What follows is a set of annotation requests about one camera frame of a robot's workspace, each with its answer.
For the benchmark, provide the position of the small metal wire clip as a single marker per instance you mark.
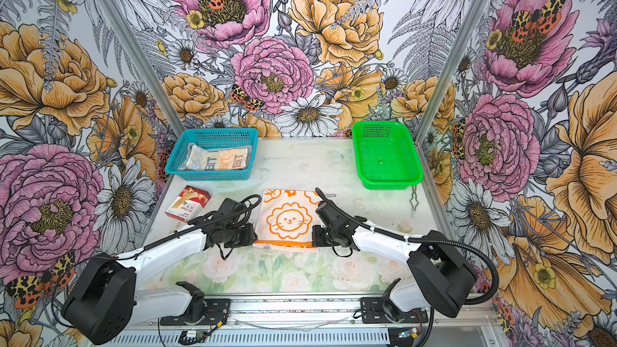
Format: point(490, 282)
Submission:
point(414, 201)

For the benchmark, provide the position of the orange patterned towel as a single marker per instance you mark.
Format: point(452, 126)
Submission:
point(286, 220)

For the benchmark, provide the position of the aluminium frame post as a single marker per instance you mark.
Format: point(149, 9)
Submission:
point(122, 28)
point(468, 26)

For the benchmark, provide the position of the teal plastic basket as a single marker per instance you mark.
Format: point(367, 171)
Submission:
point(213, 139)

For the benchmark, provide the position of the right aluminium frame post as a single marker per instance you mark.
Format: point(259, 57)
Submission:
point(468, 26)

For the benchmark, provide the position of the green plastic basket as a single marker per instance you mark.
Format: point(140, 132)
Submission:
point(386, 156)

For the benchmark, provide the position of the printed cream towel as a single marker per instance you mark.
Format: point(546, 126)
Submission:
point(200, 159)

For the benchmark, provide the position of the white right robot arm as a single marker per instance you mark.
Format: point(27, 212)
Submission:
point(441, 278)

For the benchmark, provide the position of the left aluminium frame post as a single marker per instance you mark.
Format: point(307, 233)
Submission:
point(122, 28)

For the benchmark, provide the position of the red and white carton box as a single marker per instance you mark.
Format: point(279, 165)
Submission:
point(189, 204)

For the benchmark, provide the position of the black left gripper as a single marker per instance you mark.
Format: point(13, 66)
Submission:
point(247, 239)

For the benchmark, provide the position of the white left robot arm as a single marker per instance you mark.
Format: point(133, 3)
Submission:
point(108, 295)

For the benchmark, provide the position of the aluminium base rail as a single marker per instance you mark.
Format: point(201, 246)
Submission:
point(353, 319)

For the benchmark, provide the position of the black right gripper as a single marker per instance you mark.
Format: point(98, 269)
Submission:
point(316, 238)

